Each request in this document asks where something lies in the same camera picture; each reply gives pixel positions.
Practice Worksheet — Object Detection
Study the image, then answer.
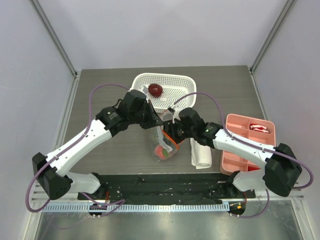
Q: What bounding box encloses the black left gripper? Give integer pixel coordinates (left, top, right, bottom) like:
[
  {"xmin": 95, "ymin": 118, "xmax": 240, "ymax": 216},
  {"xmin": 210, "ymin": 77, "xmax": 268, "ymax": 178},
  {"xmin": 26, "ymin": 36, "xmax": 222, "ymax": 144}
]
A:
[{"xmin": 129, "ymin": 99, "xmax": 164, "ymax": 130}]

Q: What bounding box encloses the clear zip top bag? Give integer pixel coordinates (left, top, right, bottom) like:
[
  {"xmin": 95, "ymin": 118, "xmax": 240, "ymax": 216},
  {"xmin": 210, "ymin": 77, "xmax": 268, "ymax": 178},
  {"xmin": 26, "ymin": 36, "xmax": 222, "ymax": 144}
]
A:
[{"xmin": 152, "ymin": 109, "xmax": 186, "ymax": 163}]

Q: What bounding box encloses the dark red fake fruit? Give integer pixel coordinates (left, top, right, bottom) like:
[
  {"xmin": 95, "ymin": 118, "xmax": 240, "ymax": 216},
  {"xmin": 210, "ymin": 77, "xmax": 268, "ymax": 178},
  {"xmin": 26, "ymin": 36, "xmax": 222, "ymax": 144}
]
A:
[{"xmin": 148, "ymin": 83, "xmax": 163, "ymax": 98}]

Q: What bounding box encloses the red fake tomato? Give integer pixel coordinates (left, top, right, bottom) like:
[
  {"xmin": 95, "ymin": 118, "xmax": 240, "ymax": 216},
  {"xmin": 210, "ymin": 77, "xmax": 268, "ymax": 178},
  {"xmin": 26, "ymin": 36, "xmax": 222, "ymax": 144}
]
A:
[{"xmin": 154, "ymin": 145, "xmax": 169, "ymax": 160}]

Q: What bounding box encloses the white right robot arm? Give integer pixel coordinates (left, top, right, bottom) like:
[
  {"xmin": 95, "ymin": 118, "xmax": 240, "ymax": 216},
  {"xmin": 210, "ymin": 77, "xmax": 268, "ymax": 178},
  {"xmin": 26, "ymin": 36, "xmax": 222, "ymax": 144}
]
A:
[{"xmin": 163, "ymin": 107, "xmax": 302, "ymax": 198}]

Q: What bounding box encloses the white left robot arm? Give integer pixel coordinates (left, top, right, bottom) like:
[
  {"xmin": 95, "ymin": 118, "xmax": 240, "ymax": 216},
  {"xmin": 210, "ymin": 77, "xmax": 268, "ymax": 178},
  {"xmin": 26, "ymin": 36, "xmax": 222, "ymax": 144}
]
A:
[{"xmin": 32, "ymin": 90, "xmax": 163, "ymax": 200}]

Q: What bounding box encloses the white perforated plastic basket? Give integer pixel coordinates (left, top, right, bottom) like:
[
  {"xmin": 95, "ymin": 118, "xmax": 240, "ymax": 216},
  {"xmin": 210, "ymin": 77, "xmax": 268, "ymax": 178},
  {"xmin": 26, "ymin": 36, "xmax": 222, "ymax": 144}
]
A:
[{"xmin": 131, "ymin": 73, "xmax": 197, "ymax": 113}]

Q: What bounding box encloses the white folded towel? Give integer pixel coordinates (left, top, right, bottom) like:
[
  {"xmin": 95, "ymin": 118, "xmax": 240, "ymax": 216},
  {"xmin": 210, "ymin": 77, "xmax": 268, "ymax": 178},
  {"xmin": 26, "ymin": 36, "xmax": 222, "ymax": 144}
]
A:
[{"xmin": 190, "ymin": 138, "xmax": 212, "ymax": 170}]

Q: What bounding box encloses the red white striped packet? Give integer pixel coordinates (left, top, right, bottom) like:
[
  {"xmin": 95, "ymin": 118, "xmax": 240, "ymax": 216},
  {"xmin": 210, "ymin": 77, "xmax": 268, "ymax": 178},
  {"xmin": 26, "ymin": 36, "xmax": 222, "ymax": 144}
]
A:
[{"xmin": 249, "ymin": 123, "xmax": 270, "ymax": 134}]

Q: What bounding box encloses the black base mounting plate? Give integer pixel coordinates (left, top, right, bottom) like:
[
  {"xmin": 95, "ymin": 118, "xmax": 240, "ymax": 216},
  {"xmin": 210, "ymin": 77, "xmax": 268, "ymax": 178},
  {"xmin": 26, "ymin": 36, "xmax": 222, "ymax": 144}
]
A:
[{"xmin": 77, "ymin": 173, "xmax": 256, "ymax": 205}]

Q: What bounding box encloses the pink divided tray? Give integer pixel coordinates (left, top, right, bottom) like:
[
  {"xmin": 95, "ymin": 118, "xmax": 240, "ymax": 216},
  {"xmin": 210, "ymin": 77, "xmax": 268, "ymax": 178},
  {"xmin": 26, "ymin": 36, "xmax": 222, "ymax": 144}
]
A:
[{"xmin": 220, "ymin": 113, "xmax": 277, "ymax": 175}]

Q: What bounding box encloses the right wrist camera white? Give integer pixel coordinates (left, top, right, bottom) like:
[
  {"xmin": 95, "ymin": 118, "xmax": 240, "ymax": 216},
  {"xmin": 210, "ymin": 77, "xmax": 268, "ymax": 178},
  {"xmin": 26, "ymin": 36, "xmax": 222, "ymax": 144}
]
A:
[{"xmin": 167, "ymin": 103, "xmax": 181, "ymax": 119}]

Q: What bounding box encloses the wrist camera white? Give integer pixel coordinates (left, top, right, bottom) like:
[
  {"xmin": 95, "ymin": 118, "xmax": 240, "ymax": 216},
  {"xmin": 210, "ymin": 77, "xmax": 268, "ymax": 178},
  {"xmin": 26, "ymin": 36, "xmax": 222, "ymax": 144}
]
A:
[
  {"xmin": 167, "ymin": 103, "xmax": 181, "ymax": 119},
  {"xmin": 140, "ymin": 85, "xmax": 149, "ymax": 95}
]

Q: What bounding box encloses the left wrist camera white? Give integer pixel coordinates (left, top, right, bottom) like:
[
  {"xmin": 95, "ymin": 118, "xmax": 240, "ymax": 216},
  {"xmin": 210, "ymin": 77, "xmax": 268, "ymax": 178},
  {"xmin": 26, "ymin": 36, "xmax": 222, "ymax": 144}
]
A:
[{"xmin": 140, "ymin": 85, "xmax": 149, "ymax": 95}]

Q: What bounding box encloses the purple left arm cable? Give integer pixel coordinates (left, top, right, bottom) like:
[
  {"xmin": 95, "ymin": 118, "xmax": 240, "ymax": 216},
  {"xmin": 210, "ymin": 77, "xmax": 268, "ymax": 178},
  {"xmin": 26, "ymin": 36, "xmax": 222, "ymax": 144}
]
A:
[{"xmin": 26, "ymin": 83, "xmax": 131, "ymax": 213}]

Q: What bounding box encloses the white slotted cable duct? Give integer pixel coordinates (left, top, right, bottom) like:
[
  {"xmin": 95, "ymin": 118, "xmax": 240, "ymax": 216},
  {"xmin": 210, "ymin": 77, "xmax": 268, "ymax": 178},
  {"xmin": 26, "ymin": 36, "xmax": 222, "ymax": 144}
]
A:
[{"xmin": 42, "ymin": 201, "xmax": 230, "ymax": 213}]

